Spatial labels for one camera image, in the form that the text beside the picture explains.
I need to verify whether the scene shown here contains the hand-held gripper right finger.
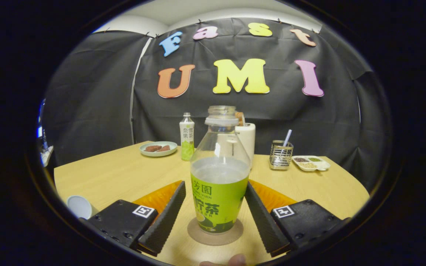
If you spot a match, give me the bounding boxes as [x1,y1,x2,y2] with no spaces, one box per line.
[244,180,350,258]

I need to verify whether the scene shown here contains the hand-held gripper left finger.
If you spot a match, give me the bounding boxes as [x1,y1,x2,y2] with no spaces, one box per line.
[82,180,186,256]

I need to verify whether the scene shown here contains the round brown coaster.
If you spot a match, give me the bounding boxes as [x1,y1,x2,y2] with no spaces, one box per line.
[187,217,244,246]

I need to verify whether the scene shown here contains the green label juice bottle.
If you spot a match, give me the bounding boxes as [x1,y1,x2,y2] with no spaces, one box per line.
[190,106,251,235]

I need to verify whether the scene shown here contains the white cup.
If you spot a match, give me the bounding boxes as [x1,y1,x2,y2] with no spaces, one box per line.
[67,195,93,220]

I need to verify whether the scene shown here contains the slim capped drink bottle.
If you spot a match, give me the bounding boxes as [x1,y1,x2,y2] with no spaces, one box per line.
[179,112,195,161]

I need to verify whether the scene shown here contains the wooden table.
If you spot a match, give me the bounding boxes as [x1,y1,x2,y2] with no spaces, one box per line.
[53,141,370,266]

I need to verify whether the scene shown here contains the pale green plate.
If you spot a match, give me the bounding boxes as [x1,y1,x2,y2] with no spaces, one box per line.
[139,141,178,157]

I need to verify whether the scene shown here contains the white divided snack tray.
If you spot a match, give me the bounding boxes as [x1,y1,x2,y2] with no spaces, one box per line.
[292,155,331,172]

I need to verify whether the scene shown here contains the white toaster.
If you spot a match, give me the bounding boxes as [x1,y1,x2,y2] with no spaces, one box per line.
[234,123,256,170]

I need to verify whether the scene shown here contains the metal wire holder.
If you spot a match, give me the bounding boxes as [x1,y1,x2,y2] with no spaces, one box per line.
[269,140,294,170]

